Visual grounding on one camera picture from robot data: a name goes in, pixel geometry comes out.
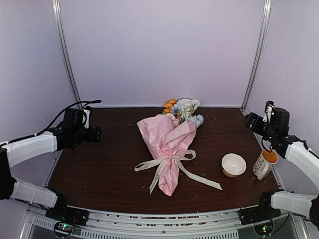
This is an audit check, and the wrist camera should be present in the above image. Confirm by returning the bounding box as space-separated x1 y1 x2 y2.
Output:
263 101 275 123
82 106 92 129

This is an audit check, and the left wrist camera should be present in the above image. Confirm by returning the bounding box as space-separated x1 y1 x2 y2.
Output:
82 106 92 129

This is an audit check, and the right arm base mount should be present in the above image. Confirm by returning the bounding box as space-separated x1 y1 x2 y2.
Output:
238 206 281 225

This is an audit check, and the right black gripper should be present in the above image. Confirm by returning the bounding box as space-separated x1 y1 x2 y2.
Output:
244 112 276 142

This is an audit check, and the cream printed ribbon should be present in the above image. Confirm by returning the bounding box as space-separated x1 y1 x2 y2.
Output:
135 150 222 196

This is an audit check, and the left aluminium frame post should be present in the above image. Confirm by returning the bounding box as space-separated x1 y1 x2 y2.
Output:
52 0 81 102

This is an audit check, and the orange flower stem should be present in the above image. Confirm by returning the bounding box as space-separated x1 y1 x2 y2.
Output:
162 99 176 115

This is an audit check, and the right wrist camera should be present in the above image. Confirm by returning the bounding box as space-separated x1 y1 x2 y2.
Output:
263 101 275 123

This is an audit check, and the white flower stem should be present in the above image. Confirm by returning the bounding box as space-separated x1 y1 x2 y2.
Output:
171 98 201 123

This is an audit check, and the aluminium front rail base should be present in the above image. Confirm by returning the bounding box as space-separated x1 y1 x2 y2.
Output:
18 206 310 239

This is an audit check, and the white mug yellow inside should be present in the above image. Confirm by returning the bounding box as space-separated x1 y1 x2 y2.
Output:
252 150 279 181

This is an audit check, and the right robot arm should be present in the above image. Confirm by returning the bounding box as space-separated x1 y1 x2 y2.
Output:
245 101 319 226

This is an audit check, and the pink wrapping paper sheet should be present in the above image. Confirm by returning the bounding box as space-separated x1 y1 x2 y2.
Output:
136 113 198 197

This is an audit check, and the blue hydrangea flower stem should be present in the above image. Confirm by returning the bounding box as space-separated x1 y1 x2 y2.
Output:
188 115 204 128

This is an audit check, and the round white bowl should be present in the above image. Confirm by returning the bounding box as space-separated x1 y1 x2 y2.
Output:
221 153 247 178

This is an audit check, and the aluminium frame post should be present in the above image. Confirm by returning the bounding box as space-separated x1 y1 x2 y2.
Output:
52 0 81 102
240 0 272 112

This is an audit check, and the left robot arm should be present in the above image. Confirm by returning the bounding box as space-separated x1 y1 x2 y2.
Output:
0 106 102 221

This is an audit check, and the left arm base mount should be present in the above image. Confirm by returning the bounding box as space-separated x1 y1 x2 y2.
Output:
45 207 89 226

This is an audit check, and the right aluminium frame post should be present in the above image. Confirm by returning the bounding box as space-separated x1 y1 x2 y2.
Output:
240 0 272 112

